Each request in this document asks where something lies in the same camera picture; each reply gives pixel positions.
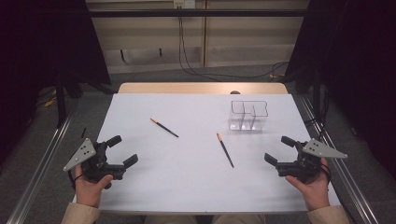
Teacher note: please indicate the black horizontal bar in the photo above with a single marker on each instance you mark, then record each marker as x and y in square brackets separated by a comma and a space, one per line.
[199, 13]

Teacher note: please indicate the black pencil with orange end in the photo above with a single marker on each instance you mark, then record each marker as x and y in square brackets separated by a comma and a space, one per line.
[225, 150]
[165, 128]

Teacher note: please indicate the white wall outlet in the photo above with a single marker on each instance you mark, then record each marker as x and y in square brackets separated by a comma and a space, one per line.
[184, 3]

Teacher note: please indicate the white table mat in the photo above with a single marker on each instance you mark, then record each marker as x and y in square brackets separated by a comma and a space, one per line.
[186, 168]

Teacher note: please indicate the black metal stand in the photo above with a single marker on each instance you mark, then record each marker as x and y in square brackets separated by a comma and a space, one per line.
[60, 99]

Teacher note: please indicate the black curtain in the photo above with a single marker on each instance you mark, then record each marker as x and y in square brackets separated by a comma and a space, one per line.
[43, 46]
[358, 62]

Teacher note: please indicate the person's left hand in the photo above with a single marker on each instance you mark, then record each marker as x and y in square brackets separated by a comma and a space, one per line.
[88, 193]

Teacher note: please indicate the person's right hand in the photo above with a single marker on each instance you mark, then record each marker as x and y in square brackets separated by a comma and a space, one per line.
[316, 193]

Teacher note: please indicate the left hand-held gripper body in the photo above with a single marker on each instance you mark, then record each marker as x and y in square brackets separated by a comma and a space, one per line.
[93, 161]

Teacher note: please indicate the clear plastic organizer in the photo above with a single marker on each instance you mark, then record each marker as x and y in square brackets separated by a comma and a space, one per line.
[247, 123]

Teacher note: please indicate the yellow item on floor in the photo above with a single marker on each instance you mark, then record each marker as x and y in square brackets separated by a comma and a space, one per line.
[49, 102]

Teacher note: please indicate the aluminium rail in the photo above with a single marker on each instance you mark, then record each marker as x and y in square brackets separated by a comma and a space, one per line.
[345, 174]
[43, 161]

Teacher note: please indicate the black wall bracket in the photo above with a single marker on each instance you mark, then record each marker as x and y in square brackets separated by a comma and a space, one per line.
[160, 52]
[122, 56]

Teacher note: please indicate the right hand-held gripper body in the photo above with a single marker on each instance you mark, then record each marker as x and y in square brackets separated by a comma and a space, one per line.
[306, 166]

